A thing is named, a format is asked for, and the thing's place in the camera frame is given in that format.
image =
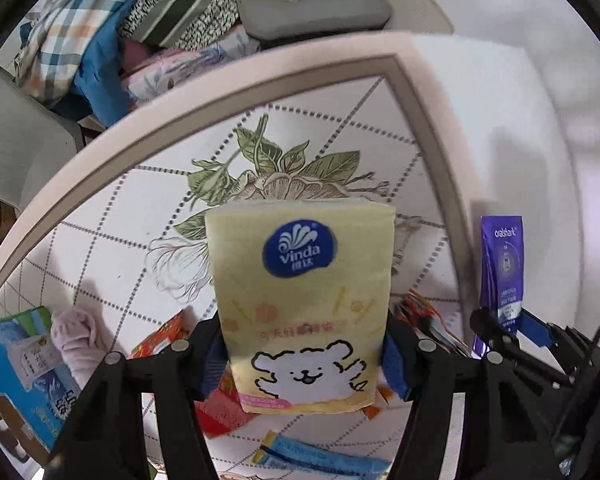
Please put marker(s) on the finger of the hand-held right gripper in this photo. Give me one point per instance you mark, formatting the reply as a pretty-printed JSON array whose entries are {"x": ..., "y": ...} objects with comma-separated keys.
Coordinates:
[
  {"x": 491, "y": 329},
  {"x": 537, "y": 327}
]

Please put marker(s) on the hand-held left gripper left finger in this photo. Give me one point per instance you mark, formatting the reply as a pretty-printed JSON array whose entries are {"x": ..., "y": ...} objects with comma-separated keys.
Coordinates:
[{"x": 214, "y": 366}]

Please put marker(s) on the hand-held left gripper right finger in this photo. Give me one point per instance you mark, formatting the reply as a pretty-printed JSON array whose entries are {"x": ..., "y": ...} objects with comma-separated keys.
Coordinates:
[{"x": 395, "y": 371}]

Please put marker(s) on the purple toothpaste box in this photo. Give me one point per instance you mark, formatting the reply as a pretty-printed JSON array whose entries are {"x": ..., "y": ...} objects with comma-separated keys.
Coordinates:
[{"x": 502, "y": 260}]

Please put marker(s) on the yellow tissue pack bear print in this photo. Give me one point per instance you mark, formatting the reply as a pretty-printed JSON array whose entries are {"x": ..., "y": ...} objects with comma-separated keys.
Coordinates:
[{"x": 300, "y": 310}]

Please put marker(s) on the red snack packet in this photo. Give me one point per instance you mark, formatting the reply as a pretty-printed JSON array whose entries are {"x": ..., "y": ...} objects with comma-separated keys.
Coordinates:
[{"x": 225, "y": 405}]

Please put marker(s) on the orange snack packet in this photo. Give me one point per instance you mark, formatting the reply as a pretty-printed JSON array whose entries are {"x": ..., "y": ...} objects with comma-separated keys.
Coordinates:
[{"x": 430, "y": 320}]

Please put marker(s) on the blue yellow stick packet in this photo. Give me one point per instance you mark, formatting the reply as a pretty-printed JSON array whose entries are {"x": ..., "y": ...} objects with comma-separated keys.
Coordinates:
[{"x": 325, "y": 455}]

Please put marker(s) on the pale pink sock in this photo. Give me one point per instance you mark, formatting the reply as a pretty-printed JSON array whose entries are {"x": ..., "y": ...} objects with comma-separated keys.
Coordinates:
[{"x": 80, "y": 340}]

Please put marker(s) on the floral printed mat pink border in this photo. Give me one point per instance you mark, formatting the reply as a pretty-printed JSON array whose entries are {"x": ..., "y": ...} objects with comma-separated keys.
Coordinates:
[{"x": 130, "y": 220}]

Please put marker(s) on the blue tissue box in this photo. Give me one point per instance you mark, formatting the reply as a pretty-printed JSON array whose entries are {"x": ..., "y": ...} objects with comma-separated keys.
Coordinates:
[{"x": 20, "y": 390}]

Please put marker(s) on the grey fabric seat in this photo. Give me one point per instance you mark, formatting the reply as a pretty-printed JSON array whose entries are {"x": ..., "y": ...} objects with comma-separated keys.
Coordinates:
[{"x": 20, "y": 145}]

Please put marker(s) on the pink floral cloth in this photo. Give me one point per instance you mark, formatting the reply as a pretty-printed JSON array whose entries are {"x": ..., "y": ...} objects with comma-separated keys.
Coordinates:
[{"x": 180, "y": 67}]

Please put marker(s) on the blue cloth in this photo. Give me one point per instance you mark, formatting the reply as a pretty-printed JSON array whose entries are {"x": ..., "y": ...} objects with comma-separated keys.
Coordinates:
[{"x": 97, "y": 77}]

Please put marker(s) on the grey seat cushion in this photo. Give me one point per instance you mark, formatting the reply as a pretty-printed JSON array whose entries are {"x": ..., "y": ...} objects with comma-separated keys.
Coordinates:
[{"x": 340, "y": 10}]

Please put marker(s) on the plaid blanket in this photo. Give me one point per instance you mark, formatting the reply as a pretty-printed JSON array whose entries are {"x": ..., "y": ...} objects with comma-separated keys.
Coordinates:
[{"x": 80, "y": 20}]

